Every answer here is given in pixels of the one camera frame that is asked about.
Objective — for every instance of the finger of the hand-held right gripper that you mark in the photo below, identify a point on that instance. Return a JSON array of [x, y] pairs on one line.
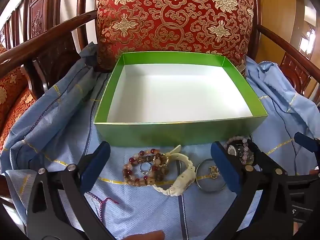
[[303, 140], [267, 158]]

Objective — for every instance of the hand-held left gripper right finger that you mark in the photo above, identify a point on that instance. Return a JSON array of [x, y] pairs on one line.
[[225, 166]]

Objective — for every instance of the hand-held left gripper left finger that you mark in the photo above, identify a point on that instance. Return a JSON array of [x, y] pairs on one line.
[[98, 160]]

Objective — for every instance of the small gold charm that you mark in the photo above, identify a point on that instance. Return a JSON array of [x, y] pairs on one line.
[[214, 172]]

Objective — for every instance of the silver bangle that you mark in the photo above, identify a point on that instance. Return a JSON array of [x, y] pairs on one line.
[[207, 189]]

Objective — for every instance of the green cardboard box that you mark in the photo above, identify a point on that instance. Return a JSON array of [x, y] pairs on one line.
[[175, 135]]

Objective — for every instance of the person's left hand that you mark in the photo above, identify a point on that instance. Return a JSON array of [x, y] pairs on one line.
[[146, 236]]

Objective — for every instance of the light blue cloth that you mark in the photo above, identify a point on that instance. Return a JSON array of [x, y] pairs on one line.
[[140, 210]]

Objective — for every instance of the red patterned seat cushion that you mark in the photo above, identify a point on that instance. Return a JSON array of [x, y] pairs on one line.
[[12, 100]]

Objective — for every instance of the dark wooden armchair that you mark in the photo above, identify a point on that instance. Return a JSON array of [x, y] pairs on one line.
[[57, 55]]

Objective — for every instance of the red gold patterned cushion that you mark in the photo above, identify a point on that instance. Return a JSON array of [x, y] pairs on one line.
[[175, 17]]

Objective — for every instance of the carved wooden screen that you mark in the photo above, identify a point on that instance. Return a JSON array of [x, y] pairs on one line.
[[37, 10]]

